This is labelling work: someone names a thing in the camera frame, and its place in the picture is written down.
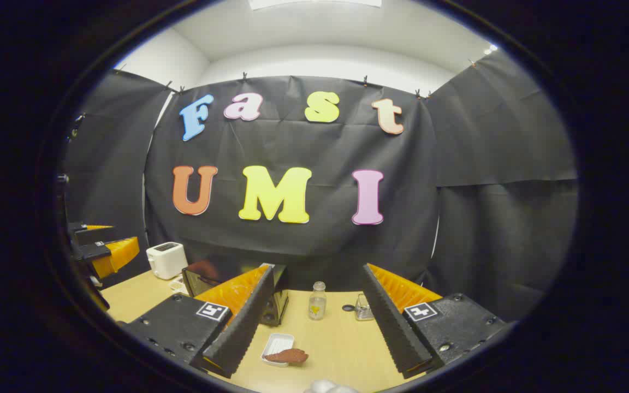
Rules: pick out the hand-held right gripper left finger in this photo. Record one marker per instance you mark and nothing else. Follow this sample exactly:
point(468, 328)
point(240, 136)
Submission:
point(243, 327)

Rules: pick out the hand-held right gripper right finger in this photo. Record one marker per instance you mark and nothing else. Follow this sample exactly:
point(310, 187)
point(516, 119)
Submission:
point(391, 327)

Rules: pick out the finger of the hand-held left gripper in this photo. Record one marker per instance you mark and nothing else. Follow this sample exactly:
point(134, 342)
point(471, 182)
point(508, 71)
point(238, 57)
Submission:
point(90, 234)
point(120, 254)

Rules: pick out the brown meat piece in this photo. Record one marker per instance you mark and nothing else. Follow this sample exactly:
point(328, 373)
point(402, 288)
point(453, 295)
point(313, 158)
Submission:
point(290, 356)

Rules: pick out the black electric oven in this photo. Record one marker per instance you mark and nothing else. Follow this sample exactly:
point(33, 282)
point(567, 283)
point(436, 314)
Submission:
point(200, 278)

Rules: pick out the metal mesh holder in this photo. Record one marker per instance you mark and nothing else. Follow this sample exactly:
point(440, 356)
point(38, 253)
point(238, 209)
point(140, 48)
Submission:
point(362, 311)

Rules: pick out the white rectangular dish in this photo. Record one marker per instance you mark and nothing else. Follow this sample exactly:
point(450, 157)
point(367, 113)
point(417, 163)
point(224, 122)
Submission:
point(276, 344)

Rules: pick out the white toaster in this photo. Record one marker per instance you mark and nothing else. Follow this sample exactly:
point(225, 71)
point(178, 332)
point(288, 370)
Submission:
point(166, 262)

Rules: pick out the clear glass bottle yellow label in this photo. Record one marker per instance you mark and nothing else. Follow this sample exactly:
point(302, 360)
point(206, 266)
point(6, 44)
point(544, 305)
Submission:
point(317, 305)

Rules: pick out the ceiling light panel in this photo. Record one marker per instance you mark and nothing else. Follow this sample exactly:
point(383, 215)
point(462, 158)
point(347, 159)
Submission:
point(314, 3)

